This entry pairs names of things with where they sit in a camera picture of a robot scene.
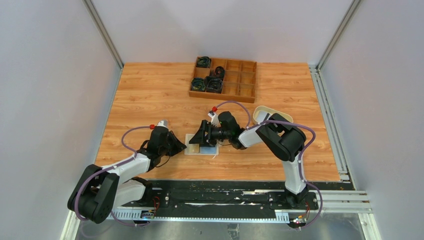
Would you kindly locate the black coiled belt top-left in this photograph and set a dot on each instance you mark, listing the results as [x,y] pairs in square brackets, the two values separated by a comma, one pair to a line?
[203,62]

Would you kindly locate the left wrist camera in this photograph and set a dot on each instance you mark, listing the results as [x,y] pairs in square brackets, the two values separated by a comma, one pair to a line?
[163,123]

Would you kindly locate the black coiled belt middle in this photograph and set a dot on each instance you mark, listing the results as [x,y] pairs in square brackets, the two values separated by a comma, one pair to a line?
[219,72]

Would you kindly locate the dark coiled belt bottom-left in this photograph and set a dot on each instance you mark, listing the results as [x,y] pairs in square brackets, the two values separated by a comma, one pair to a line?
[198,84]

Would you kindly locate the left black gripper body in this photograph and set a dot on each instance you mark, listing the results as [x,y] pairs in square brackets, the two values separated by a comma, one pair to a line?
[169,144]

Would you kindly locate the wooden compartment tray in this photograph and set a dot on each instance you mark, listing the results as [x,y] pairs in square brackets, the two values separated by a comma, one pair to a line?
[239,82]

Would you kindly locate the beige plate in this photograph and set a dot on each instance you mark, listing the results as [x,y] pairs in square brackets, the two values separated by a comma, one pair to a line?
[271,111]

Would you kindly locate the left aluminium corner post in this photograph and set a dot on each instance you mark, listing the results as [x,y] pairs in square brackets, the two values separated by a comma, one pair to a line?
[97,20]

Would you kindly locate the black coiled belt bottom-middle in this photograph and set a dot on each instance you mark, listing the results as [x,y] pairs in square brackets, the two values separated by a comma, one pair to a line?
[213,84]

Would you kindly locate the aluminium corner post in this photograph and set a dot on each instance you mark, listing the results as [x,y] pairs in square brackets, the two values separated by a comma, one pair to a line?
[97,20]
[342,26]

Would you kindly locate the right aluminium corner post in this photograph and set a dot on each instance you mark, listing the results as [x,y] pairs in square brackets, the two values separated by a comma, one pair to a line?
[342,26]

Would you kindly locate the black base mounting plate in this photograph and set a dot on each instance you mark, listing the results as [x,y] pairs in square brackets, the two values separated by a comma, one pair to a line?
[220,199]

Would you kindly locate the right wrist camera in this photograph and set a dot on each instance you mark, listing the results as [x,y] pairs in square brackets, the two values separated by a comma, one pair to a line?
[214,120]

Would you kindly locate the right side aluminium rail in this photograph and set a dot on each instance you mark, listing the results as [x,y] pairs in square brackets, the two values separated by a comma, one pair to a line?
[331,128]

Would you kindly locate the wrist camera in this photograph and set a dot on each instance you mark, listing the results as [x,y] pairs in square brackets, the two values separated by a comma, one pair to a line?
[214,120]
[163,123]

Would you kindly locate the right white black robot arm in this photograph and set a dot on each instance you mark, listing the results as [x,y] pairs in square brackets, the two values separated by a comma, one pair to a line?
[283,139]

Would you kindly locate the white leather card holder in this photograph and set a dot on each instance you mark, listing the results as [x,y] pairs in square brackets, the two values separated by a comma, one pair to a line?
[196,149]

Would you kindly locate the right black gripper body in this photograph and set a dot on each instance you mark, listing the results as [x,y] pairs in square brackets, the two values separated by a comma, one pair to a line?
[210,134]

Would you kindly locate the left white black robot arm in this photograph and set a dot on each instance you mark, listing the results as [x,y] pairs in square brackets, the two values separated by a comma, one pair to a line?
[101,189]

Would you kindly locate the aluminium frame rail front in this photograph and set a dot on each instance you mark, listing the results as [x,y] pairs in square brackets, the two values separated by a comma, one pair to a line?
[330,201]

